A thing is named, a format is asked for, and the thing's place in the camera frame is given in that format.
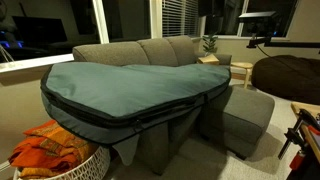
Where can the large teal zippered bag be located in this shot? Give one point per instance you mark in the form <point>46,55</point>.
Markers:
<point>133,90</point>

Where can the light wooden box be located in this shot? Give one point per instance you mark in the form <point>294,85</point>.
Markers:
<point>208,60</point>

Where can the small green potted plant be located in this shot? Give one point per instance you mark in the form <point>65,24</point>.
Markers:
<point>210,43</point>

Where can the white window blind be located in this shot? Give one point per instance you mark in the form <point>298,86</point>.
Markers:
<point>180,18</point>

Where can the round wooden stool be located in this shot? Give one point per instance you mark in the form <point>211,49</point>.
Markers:
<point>242,65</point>

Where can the grey fabric sofa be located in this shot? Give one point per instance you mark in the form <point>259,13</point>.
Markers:
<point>246,113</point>

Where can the dark brown beanbag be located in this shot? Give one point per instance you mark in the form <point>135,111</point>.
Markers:
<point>286,78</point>

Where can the white basket with orange cloth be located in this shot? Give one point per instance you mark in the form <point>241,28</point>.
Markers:
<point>43,153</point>

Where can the black flat screen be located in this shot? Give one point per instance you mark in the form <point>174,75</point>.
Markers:
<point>40,31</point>

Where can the black bar clamp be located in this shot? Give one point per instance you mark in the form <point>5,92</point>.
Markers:
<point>293,135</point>

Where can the wooden workbench top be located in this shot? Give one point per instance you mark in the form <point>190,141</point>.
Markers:
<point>311,110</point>

